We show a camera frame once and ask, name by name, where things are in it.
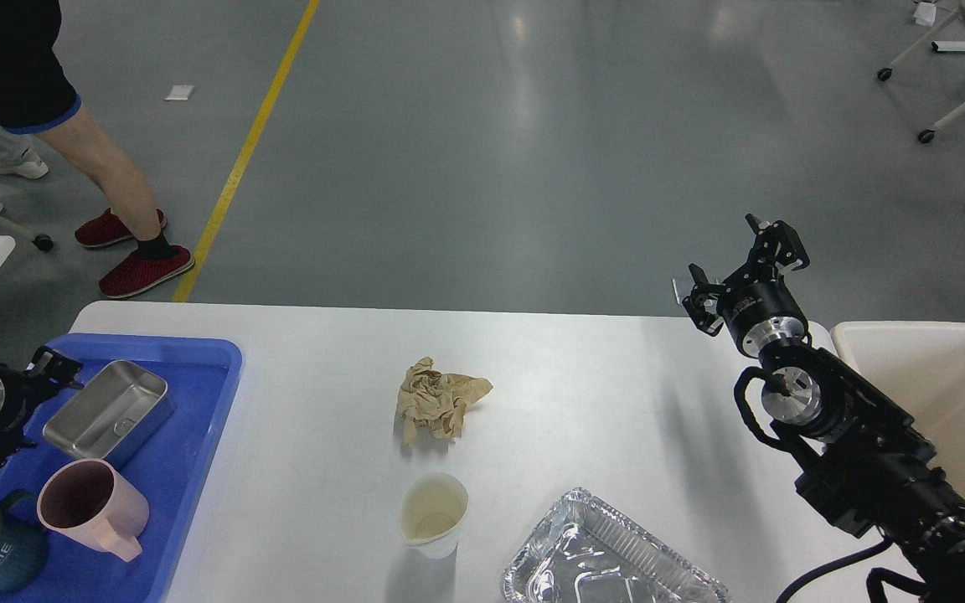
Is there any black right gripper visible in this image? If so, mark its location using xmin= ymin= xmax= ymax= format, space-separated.
xmin=681 ymin=214 xmax=811 ymax=358

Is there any square stainless steel tray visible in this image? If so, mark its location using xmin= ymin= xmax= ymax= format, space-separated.
xmin=42 ymin=359 xmax=176 ymax=468

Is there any pink mug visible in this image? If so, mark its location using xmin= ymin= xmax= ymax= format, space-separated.
xmin=37 ymin=459 xmax=150 ymax=562

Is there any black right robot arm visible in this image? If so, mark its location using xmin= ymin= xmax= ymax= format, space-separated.
xmin=681 ymin=214 xmax=965 ymax=602

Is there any clear floor plate left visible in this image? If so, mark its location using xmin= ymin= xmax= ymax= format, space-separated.
xmin=673 ymin=277 xmax=694 ymax=306

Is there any blue plastic bin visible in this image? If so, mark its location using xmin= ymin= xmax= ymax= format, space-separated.
xmin=0 ymin=333 xmax=244 ymax=602

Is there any beige plastic bin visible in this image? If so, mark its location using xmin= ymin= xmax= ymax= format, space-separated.
xmin=831 ymin=321 xmax=965 ymax=497

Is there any aluminium foil tray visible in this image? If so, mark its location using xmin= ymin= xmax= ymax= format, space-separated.
xmin=501 ymin=487 xmax=731 ymax=602

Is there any crumpled brown paper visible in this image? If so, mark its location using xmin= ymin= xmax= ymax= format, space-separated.
xmin=397 ymin=358 xmax=493 ymax=446

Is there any person in black shorts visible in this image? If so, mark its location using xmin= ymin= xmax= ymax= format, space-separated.
xmin=0 ymin=1 xmax=195 ymax=299

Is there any white paper scrap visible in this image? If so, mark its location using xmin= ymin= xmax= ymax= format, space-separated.
xmin=164 ymin=85 xmax=196 ymax=102

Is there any white paper cup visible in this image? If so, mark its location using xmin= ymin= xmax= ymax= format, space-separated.
xmin=399 ymin=472 xmax=470 ymax=560

